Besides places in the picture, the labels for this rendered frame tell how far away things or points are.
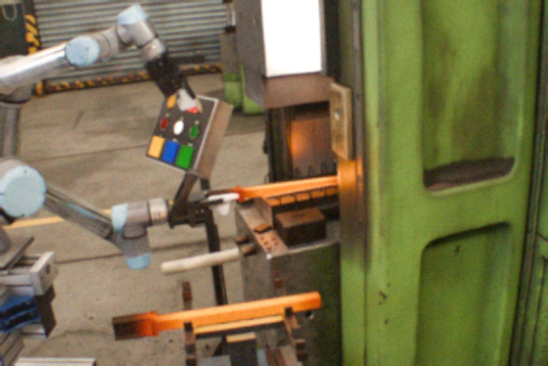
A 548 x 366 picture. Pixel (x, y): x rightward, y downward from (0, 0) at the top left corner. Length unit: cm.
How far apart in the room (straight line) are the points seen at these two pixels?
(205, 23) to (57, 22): 236
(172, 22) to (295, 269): 813
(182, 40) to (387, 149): 838
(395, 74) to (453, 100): 21
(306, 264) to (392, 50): 66
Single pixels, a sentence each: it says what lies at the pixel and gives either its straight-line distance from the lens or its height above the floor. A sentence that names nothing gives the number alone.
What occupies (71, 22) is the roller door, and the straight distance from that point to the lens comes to 956.
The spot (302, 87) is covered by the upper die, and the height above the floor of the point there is 132.
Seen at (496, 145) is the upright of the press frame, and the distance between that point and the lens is 148.
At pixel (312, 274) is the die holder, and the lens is 159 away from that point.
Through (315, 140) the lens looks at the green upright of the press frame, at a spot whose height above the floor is 107.
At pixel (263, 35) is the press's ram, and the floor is 147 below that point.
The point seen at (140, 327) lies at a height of 96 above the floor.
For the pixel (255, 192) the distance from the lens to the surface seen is 167.
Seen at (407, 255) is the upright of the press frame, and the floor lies 98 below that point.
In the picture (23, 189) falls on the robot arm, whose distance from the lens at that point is 145.
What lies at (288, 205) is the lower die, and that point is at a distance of 164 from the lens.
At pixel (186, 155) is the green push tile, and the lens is 206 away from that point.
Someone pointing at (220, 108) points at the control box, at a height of 117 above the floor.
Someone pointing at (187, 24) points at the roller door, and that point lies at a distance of 949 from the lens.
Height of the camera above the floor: 164
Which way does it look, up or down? 21 degrees down
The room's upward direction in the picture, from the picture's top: 3 degrees counter-clockwise
